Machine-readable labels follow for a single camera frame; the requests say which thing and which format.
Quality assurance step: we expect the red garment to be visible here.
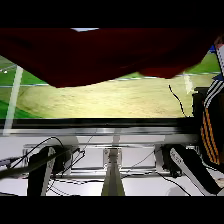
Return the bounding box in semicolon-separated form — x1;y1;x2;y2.
0;27;222;89

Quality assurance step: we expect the white checked garment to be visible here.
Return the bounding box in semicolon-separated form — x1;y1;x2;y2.
215;44;224;78

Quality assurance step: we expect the silver frame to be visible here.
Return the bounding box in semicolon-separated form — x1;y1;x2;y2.
0;125;201;197

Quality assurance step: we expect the black cable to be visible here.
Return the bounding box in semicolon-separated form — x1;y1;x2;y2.
167;84;187;118
155;171;184;197
9;136;67;168

